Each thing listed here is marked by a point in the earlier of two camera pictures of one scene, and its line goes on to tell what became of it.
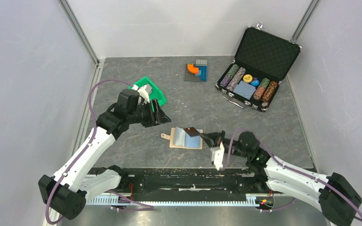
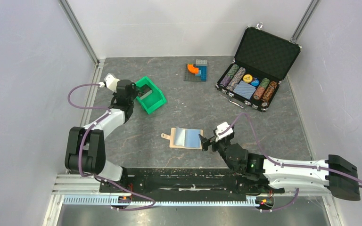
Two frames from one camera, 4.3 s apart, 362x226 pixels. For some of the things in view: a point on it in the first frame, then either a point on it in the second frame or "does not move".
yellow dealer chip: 247,78 does not move
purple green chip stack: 226,81 does not move
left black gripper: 158,117 -> 135,92
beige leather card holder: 179,138 does not move
